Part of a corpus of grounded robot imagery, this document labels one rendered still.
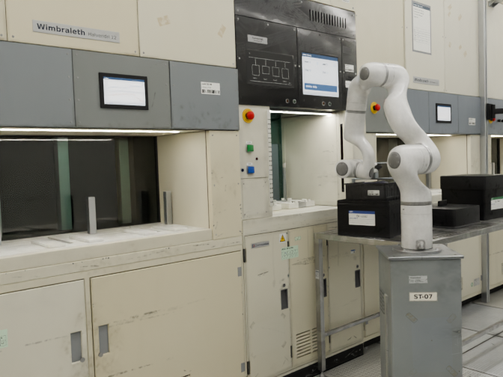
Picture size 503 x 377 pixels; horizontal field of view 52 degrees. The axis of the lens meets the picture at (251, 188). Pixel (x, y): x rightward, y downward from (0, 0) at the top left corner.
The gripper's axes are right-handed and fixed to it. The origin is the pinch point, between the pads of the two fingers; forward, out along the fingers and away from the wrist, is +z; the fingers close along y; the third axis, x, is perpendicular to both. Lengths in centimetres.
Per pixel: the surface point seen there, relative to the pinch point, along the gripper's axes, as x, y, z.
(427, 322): -59, 43, -48
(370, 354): -109, -20, 31
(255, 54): 55, -35, -47
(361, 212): -21.2, 0.0, -13.9
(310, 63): 54, -29, -10
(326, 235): -33.7, -19.6, -14.5
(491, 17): 110, 7, 196
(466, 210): -25, 32, 41
